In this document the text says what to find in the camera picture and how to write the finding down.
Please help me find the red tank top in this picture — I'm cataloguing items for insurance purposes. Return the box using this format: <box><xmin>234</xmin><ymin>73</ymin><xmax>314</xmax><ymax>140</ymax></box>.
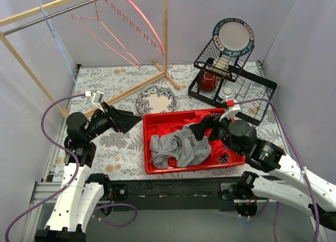
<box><xmin>147</xmin><ymin>111</ymin><xmax>229</xmax><ymax>169</ymax></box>

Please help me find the grey tank top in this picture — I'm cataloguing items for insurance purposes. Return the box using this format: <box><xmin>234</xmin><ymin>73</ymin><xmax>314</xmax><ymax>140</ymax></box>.
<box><xmin>149</xmin><ymin>124</ymin><xmax>212</xmax><ymax>169</ymax></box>

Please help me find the black white striped tank top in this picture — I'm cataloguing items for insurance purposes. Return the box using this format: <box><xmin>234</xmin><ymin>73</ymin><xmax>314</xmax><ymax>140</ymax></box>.
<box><xmin>212</xmin><ymin>112</ymin><xmax>230</xmax><ymax>164</ymax></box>

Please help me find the thin pink wire hanger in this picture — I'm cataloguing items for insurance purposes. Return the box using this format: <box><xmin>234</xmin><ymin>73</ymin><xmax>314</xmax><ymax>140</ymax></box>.
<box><xmin>71</xmin><ymin>0</ymin><xmax>141</xmax><ymax>69</ymax></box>

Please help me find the blue wire hanger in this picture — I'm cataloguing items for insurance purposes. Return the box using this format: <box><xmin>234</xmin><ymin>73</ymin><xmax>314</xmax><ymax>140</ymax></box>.
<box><xmin>39</xmin><ymin>5</ymin><xmax>80</xmax><ymax>92</ymax></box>

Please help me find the thick pink plastic hanger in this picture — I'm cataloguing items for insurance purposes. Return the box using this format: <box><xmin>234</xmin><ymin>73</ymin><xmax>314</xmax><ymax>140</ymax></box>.
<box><xmin>104</xmin><ymin>0</ymin><xmax>166</xmax><ymax>58</ymax></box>

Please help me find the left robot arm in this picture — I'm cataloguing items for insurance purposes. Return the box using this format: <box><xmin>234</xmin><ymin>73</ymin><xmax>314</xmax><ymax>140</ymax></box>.
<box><xmin>35</xmin><ymin>102</ymin><xmax>142</xmax><ymax>241</ymax></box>

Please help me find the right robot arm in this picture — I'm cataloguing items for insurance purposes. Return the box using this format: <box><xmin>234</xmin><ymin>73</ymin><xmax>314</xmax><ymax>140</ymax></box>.
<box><xmin>190</xmin><ymin>115</ymin><xmax>335</xmax><ymax>230</ymax></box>

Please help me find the red plastic tray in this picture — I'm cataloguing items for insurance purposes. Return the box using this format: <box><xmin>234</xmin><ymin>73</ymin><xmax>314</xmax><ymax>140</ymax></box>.
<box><xmin>143</xmin><ymin>108</ymin><xmax>245</xmax><ymax>174</ymax></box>

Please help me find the blue white small bowl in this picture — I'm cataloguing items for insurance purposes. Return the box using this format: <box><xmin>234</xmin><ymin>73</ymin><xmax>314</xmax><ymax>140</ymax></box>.
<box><xmin>219</xmin><ymin>87</ymin><xmax>235</xmax><ymax>99</ymax></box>

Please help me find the blue floral plate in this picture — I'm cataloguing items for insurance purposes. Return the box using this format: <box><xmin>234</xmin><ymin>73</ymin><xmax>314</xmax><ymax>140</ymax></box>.
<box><xmin>135</xmin><ymin>87</ymin><xmax>177</xmax><ymax>115</ymax></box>

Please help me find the floral table mat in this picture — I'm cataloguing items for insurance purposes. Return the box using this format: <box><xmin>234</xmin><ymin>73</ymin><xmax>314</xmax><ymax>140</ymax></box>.
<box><xmin>56</xmin><ymin>64</ymin><xmax>289</xmax><ymax>182</ymax></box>

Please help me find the red bowl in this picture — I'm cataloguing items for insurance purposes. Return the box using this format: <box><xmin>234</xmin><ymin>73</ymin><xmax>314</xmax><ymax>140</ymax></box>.
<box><xmin>197</xmin><ymin>72</ymin><xmax>217</xmax><ymax>92</ymax></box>

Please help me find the cream ceramic cup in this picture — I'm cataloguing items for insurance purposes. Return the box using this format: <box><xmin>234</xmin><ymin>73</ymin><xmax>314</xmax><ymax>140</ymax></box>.
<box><xmin>212</xmin><ymin>57</ymin><xmax>232</xmax><ymax>73</ymax></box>

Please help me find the wooden clothes rack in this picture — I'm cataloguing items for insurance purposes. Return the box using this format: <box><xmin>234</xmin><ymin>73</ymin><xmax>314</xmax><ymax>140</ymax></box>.
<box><xmin>0</xmin><ymin>0</ymin><xmax>181</xmax><ymax>119</ymax></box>

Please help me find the green rimmed white plate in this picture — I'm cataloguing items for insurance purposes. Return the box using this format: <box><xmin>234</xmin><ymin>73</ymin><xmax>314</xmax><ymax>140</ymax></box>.
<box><xmin>212</xmin><ymin>17</ymin><xmax>255</xmax><ymax>57</ymax></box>

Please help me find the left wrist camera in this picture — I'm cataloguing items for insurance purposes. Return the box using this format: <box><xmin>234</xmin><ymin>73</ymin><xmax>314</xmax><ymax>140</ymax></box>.
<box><xmin>84</xmin><ymin>90</ymin><xmax>104</xmax><ymax>111</ymax></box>

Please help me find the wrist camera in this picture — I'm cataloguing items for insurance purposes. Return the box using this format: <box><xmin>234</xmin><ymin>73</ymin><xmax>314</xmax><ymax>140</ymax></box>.
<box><xmin>84</xmin><ymin>90</ymin><xmax>104</xmax><ymax>111</ymax></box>
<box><xmin>219</xmin><ymin>100</ymin><xmax>241</xmax><ymax>121</ymax></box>

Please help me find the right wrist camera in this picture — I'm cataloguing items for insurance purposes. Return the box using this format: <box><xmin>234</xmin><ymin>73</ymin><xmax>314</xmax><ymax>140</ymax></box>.
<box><xmin>219</xmin><ymin>100</ymin><xmax>241</xmax><ymax>121</ymax></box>

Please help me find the black wire dish rack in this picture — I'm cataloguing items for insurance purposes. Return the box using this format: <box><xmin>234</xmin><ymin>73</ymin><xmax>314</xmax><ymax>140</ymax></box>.
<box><xmin>187</xmin><ymin>38</ymin><xmax>278</xmax><ymax>128</ymax></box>

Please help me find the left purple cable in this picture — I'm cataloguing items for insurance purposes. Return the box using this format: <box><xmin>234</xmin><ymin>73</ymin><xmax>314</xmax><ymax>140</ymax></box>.
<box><xmin>4</xmin><ymin>93</ymin><xmax>138</xmax><ymax>242</ymax></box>

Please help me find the black base frame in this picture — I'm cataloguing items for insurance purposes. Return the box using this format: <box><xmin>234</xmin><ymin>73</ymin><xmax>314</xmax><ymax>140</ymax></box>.
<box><xmin>89</xmin><ymin>177</ymin><xmax>266</xmax><ymax>218</ymax></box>

